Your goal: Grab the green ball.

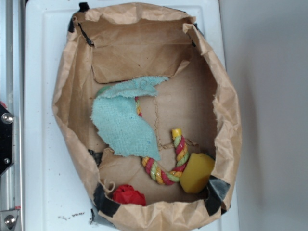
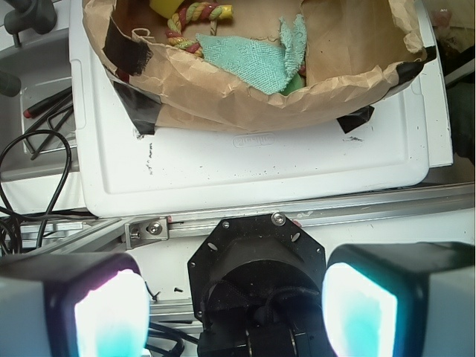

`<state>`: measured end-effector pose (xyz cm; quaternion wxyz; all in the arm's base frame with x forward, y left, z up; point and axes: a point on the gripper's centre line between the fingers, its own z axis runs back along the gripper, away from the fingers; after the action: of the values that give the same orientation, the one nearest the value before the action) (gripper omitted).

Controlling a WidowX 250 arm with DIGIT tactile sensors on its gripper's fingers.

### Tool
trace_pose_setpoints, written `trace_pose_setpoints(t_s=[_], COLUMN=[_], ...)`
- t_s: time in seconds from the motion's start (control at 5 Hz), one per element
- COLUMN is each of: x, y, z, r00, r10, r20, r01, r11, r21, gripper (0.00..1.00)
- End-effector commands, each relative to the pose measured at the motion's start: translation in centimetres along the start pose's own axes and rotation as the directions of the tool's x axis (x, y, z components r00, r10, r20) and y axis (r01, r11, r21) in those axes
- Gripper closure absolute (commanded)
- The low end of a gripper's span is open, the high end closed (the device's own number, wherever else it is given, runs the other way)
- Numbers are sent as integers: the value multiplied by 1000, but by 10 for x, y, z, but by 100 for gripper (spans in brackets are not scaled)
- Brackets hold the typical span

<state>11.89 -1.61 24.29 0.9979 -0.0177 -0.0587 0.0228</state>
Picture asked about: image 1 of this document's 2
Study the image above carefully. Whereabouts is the black metal bracket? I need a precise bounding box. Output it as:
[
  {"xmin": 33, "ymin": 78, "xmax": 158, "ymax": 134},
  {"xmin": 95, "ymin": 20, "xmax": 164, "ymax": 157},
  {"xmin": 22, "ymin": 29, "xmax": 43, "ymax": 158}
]
[{"xmin": 0, "ymin": 101, "xmax": 14, "ymax": 176}]

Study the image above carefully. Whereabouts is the yellow foam block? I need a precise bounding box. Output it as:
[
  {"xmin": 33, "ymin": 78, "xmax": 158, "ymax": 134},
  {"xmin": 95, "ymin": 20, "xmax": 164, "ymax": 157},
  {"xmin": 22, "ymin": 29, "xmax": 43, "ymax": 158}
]
[{"xmin": 180, "ymin": 153, "xmax": 215, "ymax": 193}]

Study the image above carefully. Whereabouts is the aluminium frame rail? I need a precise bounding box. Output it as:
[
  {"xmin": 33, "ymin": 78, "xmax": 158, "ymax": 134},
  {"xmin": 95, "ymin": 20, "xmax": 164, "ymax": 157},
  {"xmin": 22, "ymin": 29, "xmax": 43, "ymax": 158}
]
[{"xmin": 0, "ymin": 0, "xmax": 26, "ymax": 231}]

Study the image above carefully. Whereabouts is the red crumpled paper ball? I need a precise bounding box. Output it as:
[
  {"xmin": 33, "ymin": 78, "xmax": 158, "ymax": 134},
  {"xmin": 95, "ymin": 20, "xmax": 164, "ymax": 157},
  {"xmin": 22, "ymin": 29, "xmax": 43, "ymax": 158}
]
[{"xmin": 113, "ymin": 184, "xmax": 146, "ymax": 206}]

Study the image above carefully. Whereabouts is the light blue terry cloth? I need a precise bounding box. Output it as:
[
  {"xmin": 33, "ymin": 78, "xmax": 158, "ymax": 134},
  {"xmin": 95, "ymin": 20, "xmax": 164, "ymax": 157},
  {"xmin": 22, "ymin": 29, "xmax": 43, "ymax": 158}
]
[{"xmin": 91, "ymin": 76, "xmax": 168, "ymax": 160}]

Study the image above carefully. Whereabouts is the brown paper bag bin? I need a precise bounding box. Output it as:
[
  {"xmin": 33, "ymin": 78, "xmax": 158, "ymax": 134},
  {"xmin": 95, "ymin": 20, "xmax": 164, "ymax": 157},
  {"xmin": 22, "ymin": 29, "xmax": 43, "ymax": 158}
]
[{"xmin": 52, "ymin": 3, "xmax": 242, "ymax": 231}]

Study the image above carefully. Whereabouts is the white plastic tray table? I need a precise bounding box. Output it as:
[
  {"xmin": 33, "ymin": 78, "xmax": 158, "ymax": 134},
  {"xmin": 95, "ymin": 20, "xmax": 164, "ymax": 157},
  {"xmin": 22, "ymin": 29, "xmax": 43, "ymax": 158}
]
[{"xmin": 23, "ymin": 0, "xmax": 240, "ymax": 231}]

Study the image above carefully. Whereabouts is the multicolour twisted rope toy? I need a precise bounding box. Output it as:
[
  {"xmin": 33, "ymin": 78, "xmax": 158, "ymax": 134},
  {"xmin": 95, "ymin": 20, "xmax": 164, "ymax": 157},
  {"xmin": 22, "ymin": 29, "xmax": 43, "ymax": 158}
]
[{"xmin": 134, "ymin": 96, "xmax": 189, "ymax": 186}]

